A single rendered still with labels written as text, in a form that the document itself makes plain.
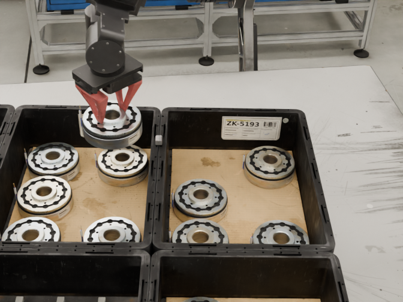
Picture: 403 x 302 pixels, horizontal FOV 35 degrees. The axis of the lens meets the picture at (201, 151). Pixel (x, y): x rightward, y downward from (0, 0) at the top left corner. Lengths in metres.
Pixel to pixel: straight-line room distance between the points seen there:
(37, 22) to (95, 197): 1.95
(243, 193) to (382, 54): 2.36
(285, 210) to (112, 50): 0.51
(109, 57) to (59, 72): 2.33
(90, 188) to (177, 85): 0.62
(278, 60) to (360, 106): 1.59
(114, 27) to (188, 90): 0.89
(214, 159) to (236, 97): 0.46
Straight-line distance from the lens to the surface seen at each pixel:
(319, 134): 1.68
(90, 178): 1.32
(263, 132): 1.37
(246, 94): 1.80
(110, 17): 0.95
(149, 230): 1.07
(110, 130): 1.10
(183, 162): 1.35
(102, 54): 0.94
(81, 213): 1.25
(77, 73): 1.06
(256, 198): 1.28
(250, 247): 1.05
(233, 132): 1.36
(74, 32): 3.61
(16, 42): 3.57
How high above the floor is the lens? 1.69
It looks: 39 degrees down
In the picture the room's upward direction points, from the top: 2 degrees clockwise
